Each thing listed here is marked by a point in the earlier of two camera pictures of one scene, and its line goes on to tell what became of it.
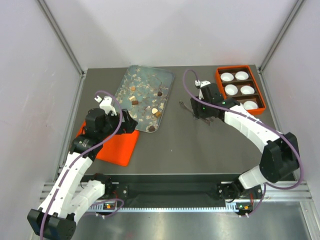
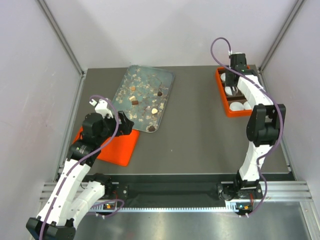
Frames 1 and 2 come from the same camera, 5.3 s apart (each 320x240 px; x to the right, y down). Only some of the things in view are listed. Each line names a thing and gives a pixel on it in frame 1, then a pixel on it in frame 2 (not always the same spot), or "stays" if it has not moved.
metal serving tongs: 207,119 → 234,92
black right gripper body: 204,110 → 228,83
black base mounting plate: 199,190 stays
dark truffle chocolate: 151,128 stays
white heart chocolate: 154,110 stays
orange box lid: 120,150 stays
